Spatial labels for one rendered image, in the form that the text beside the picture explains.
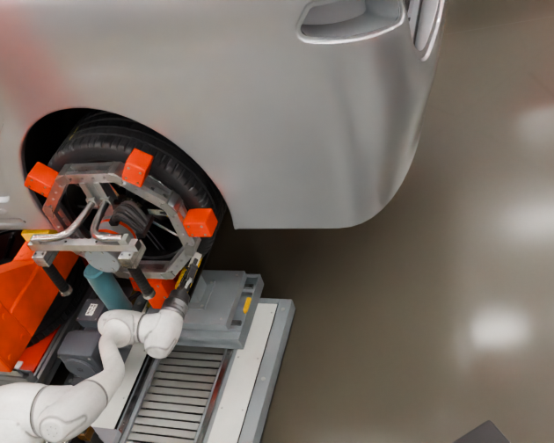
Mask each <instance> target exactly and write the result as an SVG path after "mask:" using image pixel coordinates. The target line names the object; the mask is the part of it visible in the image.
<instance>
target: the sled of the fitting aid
mask: <svg viewBox="0 0 554 443"><path fill-rule="evenodd" d="M246 276H247V279H246V282H245V284H244V289H243V291H242V293H241V296H240V299H239V302H238V304H237V309H236V312H235V315H234V317H233V319H232V322H231V325H230V329H229V330H197V329H182V331H181V333H180V336H179V340H178V342H177V344H175V345H185V346H199V347H213V348H226V349H240V350H242V349H244V346H245V343H246V339H247V337H248V334H249V331H250V328H251V324H252V320H253V317H254V315H255V312H256V309H257V306H258V304H259V298H260V296H261V293H262V290H263V287H264V282H263V280H262V278H261V276H260V274H255V273H247V274H246Z"/></svg>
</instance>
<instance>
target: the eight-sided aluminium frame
mask: <svg viewBox="0 0 554 443"><path fill-rule="evenodd" d="M124 167H125V164H124V163H123V162H115V161H113V162H106V163H69V164H64V166H63V167H62V169H61V171H60V172H59V173H58V175H57V177H56V178H55V182H54V184H53V186H52V188H51V191H50V193H49V195H48V196H47V200H46V202H45V204H44V205H43V208H42V210H43V212H44V213H45V216H47V218H48V219H49V220H50V221H51V223H52V224H53V226H54V227H55V229H56V230H57V232H58V233H60V232H62V231H64V230H65V229H67V228H68V227H69V226H70V225H71V224H72V223H73V222H74V221H73V220H72V218H71V217H70V215H69V213H68V212H67V210H66V208H65V207H64V205H63V204H62V203H61V200H62V197H63V195H64V193H65V192H66V190H67V187H68V185H69V184H79V183H86V184H88V183H94V182H100V183H116V184H118V185H120V186H122V187H124V188H126V189H127V190H129V191H130V192H133V193H134V194H136V195H138V196H140V197H141V198H143V199H145V200H147V201H148V202H150V203H152V204H154V205H156V206H157V207H160V208H162V209H163V210H164V211H165V212H166V213H167V215H168V217H169V219H170V221H171V224H172V226H173V227H174V229H175V231H176V232H177V234H178V236H179V239H180V241H181V243H182V244H183V246H182V247H181V249H180V250H179V251H178V252H177V254H176V255H175V256H174V257H173V259H172V260H171V261H152V260H141V261H140V263H139V267H140V268H141V270H142V272H143V274H144V276H145V278H146V279H162V280H173V279H174V278H175V277H176V276H177V274H178V273H179V271H180V270H181V269H182V268H183V267H184V266H185V264H186V263H187V262H188V261H189V260H190V258H191V257H193V255H194V254H195V252H196V251H197V249H198V247H199V245H200V241H201V239H200V237H199V236H189V235H188V234H187V232H186V229H185V227H184V225H183V221H184V219H185V218H186V214H187V210H186V207H185V205H184V203H183V200H182V199H181V197H180V195H179V194H177V193H175V192H174V191H173V190H170V189H168V188H167V187H165V186H163V185H161V184H159V183H158V182H156V181H155V180H153V179H151V178H148V177H146V179H145V181H144V183H143V185H142V187H139V186H136V185H133V184H131V183H128V182H127V181H125V180H122V174H123V171H124ZM65 239H87V238H86V237H84V236H83V234H82V233H81V231H80V230H79V229H78V230H77V231H76V232H75V233H74V234H73V235H71V236H69V237H67V238H65ZM113 273H114V274H115V275H116V276H119V277H122V278H126V279H129V278H133V277H132V276H131V274H130V272H129V271H128V269H127V268H123V266H122V265H121V266H120V268H119V270H118V271H116V272H113Z"/></svg>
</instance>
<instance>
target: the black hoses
mask: <svg viewBox="0 0 554 443"><path fill-rule="evenodd" d="M113 203H114V205H119V206H117V207H116V208H115V209H114V210H113V215H112V217H111V219H110V221H109V224H110V225H111V226H118V225H119V223H120V222H125V223H126V224H127V225H128V226H130V227H131V228H132V229H134V230H135V231H136V233H135V234H136V236H137V238H145V236H146V235H147V233H148V231H149V228H150V226H151V224H152V222H153V221H154V219H155V218H154V216H153V214H145V213H144V212H143V211H142V210H141V209H140V207H139V206H138V205H137V204H136V203H135V202H133V201H132V200H124V199H122V200H114V201H113Z"/></svg>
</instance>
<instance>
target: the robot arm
mask: <svg viewBox="0 0 554 443"><path fill-rule="evenodd" d="M201 256H202V255H201V254H200V253H199V252H197V251H196V252H195V254H194V255H193V257H192V258H191V261H190V263H189V265H188V267H186V271H185V273H184V275H183V277H182V279H181V281H180V282H179V285H178V287H177V289H173V290H171V292H170V294H169V296H168V298H166V299H165V300H164V303H163V305H162V308H160V310H159V313H155V314H145V313H141V312H138V311H133V310H126V309H114V310H109V311H106V312H105V313H104V314H102V316H101V317H100V318H99V320H98V331H99V333H100V334H101V335H102V336H101V338H100V340H99V342H98V348H99V352H100V356H101V359H102V363H103V367H104V370H103V371H102V372H100V373H99V374H96V375H94V376H92V377H90V378H88V379H86V380H83V381H81V382H80V383H78V384H77V385H76V386H72V385H67V386H51V385H45V384H41V383H30V382H17V383H12V384H7V385H3V386H0V443H44V440H46V441H48V442H51V443H61V442H64V441H67V440H70V439H73V438H75V437H76V436H77V435H79V434H80V433H82V432H83V431H84V430H86V429H87V428H88V427H89V426H90V425H91V424H92V423H94V422H95V421H96V420H97V419H98V417H99V416H100V414H101V413H102V412H103V410H104V409H105V408H106V406H107V405H108V404H109V402H110V400H111V399H112V397H113V395H114V394H115V392H116V391H117V389H118V388H119V386H120V385H121V383H122V381H123V379H124V375H125V366H124V362H123V360H122V357H121V356H120V353H119V350H118V348H117V347H119V348H120V347H123V346H126V345H133V344H134V343H143V344H144V348H145V351H146V353H147V354H148V355H149V356H150V357H153V358H156V359H163V358H165V357H167V356H168V355H169V354H170V353H171V351H172V349H173V348H174V346H175V344H177V342H178V340H179V336H180V333H181V331H182V324H183V321H184V319H185V316H186V312H187V310H188V307H187V305H188V302H189V301H190V296H189V294H188V293H187V292H189V290H190V286H191V284H192V283H193V279H194V276H195V273H196V271H197V270H198V269H199V268H198V264H199V262H200V258H201Z"/></svg>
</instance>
